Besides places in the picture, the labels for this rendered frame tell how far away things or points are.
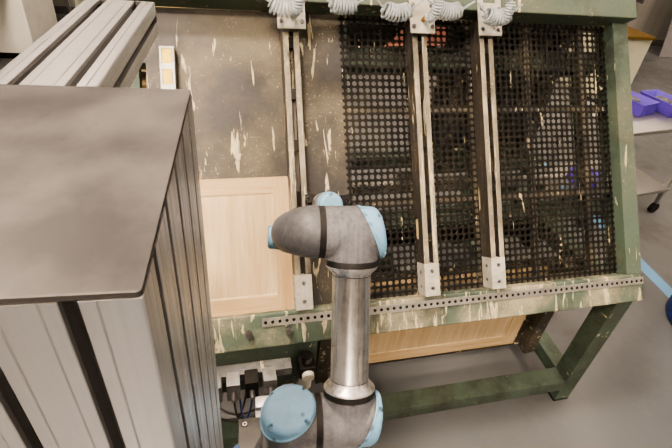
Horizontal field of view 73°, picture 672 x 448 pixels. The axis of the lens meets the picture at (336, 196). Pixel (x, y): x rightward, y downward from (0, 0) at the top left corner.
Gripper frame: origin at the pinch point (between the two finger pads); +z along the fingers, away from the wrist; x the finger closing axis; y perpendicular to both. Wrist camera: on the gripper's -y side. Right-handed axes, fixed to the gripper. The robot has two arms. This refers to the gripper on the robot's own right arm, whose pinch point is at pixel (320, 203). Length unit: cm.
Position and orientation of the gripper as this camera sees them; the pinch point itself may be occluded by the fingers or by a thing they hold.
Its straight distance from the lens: 169.8
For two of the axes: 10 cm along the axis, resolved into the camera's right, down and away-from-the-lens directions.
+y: -9.8, 0.4, -1.9
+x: 0.4, 10.0, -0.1
